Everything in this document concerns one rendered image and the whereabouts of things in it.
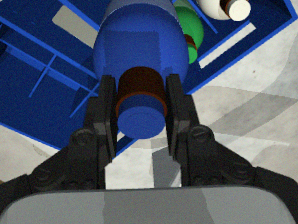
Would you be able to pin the white bottle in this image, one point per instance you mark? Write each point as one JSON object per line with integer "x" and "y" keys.
{"x": 220, "y": 9}

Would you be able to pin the blue crate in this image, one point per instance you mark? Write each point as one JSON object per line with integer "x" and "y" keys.
{"x": 269, "y": 17}
{"x": 54, "y": 108}

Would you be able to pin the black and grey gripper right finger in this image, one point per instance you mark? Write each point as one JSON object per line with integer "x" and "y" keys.
{"x": 209, "y": 162}

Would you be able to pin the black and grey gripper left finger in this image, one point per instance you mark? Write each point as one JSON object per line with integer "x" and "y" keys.
{"x": 81, "y": 164}

